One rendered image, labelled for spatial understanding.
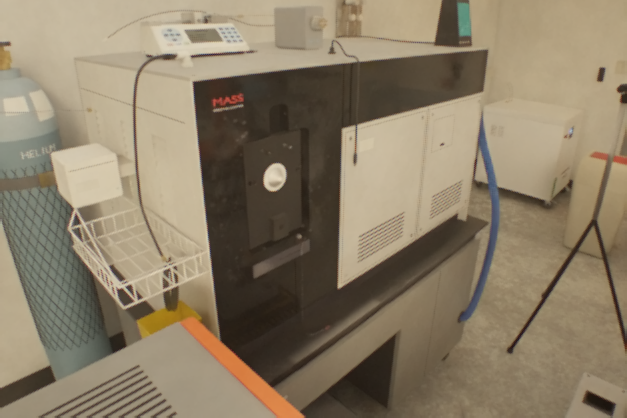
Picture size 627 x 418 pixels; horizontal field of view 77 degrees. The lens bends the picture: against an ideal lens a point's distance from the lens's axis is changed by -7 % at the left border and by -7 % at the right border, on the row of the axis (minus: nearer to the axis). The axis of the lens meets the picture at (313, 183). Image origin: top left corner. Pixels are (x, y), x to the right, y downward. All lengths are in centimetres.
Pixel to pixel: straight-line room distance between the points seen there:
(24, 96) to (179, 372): 109
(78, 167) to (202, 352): 58
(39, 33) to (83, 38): 16
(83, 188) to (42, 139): 47
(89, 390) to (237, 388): 18
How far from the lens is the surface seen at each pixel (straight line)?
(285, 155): 94
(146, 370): 60
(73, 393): 61
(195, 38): 117
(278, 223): 96
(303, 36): 129
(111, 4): 193
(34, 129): 148
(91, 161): 105
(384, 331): 144
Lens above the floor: 154
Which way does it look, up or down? 22 degrees down
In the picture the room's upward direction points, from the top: straight up
